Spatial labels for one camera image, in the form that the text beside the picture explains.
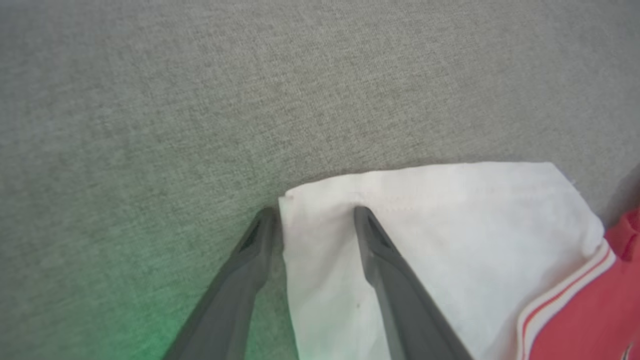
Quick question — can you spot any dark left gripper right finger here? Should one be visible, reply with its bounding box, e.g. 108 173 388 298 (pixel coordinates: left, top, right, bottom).
353 205 474 360

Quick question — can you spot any grey fabric sofa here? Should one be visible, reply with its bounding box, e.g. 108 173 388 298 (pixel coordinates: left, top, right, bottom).
0 0 640 360

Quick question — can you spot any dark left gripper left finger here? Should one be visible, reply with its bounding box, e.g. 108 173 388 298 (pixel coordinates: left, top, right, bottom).
162 207 275 360

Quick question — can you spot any red and white jersey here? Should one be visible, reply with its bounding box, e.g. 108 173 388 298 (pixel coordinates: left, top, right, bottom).
277 161 640 360

